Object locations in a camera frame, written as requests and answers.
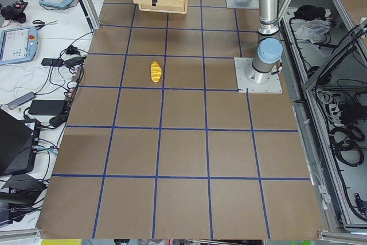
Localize black power adapter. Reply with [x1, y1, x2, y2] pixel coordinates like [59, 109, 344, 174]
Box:
[28, 100, 66, 115]

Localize toy bread loaf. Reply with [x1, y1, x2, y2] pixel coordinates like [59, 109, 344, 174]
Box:
[150, 61, 162, 83]

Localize black handled scissors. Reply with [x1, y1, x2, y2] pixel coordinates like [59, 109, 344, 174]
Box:
[32, 20, 58, 30]

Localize black laptop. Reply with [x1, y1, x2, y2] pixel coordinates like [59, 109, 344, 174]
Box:
[1, 110, 40, 176]

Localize near blue teach pendant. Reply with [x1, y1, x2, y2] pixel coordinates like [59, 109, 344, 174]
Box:
[1, 26, 38, 65]

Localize crumpled white cloth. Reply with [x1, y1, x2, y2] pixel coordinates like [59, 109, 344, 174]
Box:
[295, 20, 331, 43]

